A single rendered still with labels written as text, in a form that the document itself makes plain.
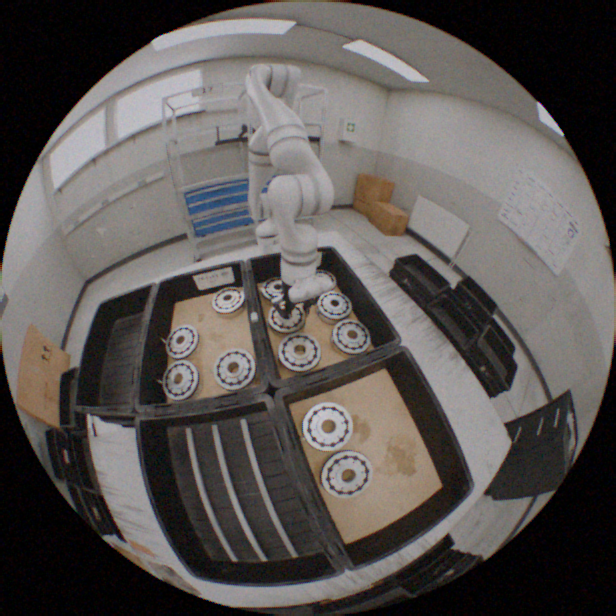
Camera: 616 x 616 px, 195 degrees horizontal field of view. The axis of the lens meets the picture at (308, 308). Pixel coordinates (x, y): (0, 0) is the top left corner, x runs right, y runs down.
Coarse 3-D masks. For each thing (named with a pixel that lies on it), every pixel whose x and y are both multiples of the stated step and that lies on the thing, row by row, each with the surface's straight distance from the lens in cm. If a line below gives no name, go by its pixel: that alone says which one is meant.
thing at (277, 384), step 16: (256, 256) 58; (272, 256) 57; (352, 272) 53; (256, 304) 44; (384, 320) 44; (400, 336) 43; (368, 352) 38; (272, 368) 34; (320, 368) 34; (336, 368) 34; (272, 384) 33; (288, 384) 33
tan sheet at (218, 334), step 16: (240, 288) 62; (176, 304) 68; (192, 304) 65; (208, 304) 61; (176, 320) 63; (192, 320) 60; (208, 320) 57; (224, 320) 55; (240, 320) 53; (208, 336) 54; (224, 336) 52; (240, 336) 50; (208, 352) 51; (208, 368) 49; (208, 384) 48; (256, 384) 44
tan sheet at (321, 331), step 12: (336, 288) 61; (264, 312) 53; (312, 312) 53; (312, 324) 50; (324, 324) 51; (276, 336) 48; (312, 336) 48; (324, 336) 49; (276, 348) 47; (324, 348) 47; (372, 348) 51; (276, 360) 45; (324, 360) 46; (336, 360) 46
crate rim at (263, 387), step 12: (228, 264) 57; (180, 276) 61; (156, 288) 63; (252, 312) 41; (252, 324) 39; (144, 336) 52; (252, 336) 38; (144, 348) 50; (264, 372) 34; (264, 384) 33; (216, 396) 35; (228, 396) 36; (240, 396) 34; (144, 408) 44; (156, 408) 42; (168, 408) 40; (180, 408) 38
